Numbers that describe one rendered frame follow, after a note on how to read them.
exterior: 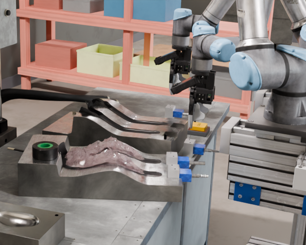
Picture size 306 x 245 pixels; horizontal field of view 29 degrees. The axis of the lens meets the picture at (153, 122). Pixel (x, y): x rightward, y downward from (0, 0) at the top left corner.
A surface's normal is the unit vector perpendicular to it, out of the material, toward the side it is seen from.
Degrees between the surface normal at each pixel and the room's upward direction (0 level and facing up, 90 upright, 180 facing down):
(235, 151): 90
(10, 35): 90
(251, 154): 90
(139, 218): 0
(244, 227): 0
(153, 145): 90
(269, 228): 0
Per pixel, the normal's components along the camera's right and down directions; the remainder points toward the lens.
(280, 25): -0.20, 0.29
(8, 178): 0.04, -0.95
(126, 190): 0.01, 0.31
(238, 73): -0.88, 0.22
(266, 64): 0.36, -0.04
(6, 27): 0.96, 0.13
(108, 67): -0.44, 0.26
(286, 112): -0.25, -0.01
